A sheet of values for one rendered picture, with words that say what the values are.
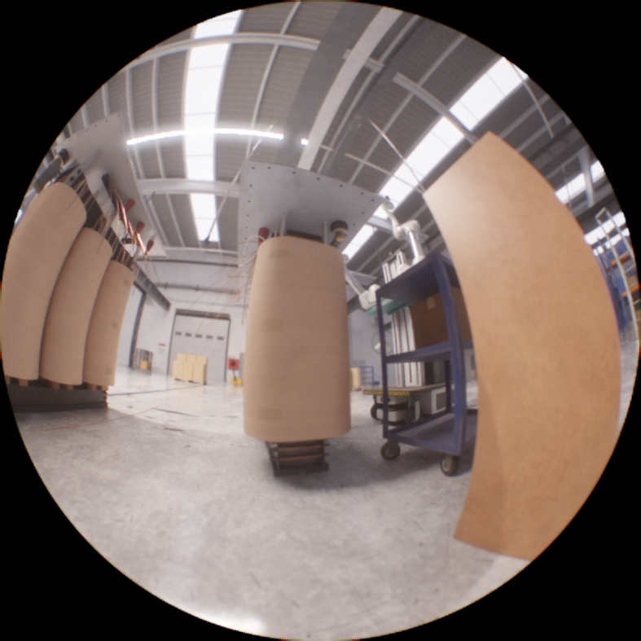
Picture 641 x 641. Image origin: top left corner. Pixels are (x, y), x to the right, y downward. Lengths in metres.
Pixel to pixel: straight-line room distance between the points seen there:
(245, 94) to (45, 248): 9.59
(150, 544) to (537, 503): 0.76
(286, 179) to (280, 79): 8.87
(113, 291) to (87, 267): 0.38
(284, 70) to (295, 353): 9.71
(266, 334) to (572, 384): 0.84
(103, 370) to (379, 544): 1.78
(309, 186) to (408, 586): 1.43
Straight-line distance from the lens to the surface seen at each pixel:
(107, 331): 1.75
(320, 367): 0.74
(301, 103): 4.35
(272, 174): 1.06
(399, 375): 2.02
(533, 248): 0.42
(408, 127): 10.83
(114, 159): 1.69
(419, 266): 0.88
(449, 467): 0.86
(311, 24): 10.04
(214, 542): 0.60
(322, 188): 1.09
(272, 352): 0.71
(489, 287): 0.42
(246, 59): 10.28
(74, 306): 1.48
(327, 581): 0.51
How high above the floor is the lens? 0.44
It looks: 17 degrees up
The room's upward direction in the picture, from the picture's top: 1 degrees counter-clockwise
